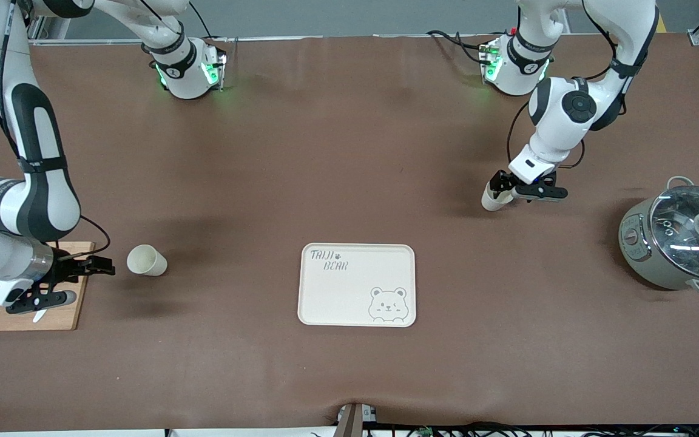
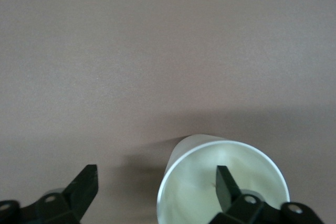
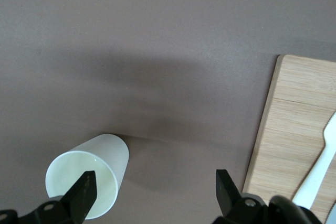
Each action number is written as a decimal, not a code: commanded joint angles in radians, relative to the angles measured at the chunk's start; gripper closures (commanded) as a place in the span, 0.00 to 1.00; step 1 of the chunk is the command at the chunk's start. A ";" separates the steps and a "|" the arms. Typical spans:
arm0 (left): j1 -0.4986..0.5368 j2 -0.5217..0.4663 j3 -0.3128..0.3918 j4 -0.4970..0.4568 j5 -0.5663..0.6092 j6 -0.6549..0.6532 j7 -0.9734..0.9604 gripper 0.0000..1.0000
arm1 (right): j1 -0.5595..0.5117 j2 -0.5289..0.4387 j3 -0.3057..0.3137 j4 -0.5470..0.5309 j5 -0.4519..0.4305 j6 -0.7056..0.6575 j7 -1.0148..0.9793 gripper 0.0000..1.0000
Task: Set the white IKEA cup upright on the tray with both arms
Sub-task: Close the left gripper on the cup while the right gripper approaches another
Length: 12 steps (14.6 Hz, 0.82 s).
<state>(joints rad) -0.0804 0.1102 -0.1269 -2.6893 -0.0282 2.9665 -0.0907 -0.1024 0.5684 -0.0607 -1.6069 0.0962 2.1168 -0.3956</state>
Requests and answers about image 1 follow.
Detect grey electric cooking pot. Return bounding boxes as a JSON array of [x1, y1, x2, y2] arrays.
[[618, 176, 699, 298]]

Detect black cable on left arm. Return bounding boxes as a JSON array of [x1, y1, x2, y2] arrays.
[[506, 0, 653, 171]]

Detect brown table cover mat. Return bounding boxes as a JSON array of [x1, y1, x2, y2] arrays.
[[0, 33, 699, 433]]

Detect wooden cutting board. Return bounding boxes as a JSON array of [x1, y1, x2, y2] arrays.
[[0, 242, 94, 331]]

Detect black cables at arm base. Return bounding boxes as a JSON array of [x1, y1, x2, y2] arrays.
[[426, 29, 491, 65]]

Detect black cable at arm base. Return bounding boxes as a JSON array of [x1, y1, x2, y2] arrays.
[[188, 0, 238, 44]]

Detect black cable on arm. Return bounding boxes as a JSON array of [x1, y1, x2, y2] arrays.
[[0, 0, 111, 260], [506, 0, 653, 171]]

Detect metal post at table edge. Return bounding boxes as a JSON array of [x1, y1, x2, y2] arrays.
[[334, 402, 379, 437]]

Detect glass pot lid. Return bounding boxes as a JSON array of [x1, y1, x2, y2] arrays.
[[649, 185, 699, 280]]

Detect white IKEA cup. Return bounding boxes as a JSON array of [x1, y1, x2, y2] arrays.
[[481, 182, 515, 212], [126, 244, 168, 277]]

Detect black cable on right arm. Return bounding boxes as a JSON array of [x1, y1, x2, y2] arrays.
[[0, 0, 111, 260]]

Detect cream bear print tray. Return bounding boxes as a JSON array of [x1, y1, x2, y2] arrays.
[[297, 243, 417, 328]]

